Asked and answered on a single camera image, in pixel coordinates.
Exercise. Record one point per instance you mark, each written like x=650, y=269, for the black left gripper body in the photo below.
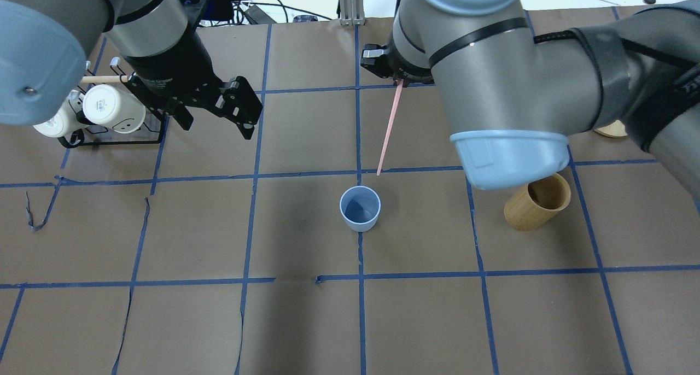
x=170, y=70

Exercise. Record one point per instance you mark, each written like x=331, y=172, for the white mug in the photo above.
x=66, y=120
x=113, y=108

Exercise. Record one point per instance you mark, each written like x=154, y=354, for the aluminium frame post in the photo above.
x=352, y=12

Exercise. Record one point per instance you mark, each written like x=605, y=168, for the wooden rack dowel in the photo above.
x=106, y=79

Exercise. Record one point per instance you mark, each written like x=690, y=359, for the white mug far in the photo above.
x=66, y=120

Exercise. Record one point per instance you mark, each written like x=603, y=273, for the bamboo wooden cup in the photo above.
x=533, y=205

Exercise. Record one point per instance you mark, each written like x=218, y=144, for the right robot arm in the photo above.
x=512, y=99

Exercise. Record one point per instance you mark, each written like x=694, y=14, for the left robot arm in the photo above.
x=45, y=48

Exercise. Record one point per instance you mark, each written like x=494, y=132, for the white mug near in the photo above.
x=113, y=108

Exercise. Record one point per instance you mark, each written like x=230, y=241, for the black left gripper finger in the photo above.
x=238, y=103
x=181, y=115

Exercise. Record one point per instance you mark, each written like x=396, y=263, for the pink chopstick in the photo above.
x=390, y=123

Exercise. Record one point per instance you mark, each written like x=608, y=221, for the black wire mug rack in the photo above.
x=152, y=131

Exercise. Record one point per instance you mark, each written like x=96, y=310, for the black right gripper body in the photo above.
x=381, y=61

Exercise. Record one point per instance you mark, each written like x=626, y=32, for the light blue plastic cup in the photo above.
x=360, y=207

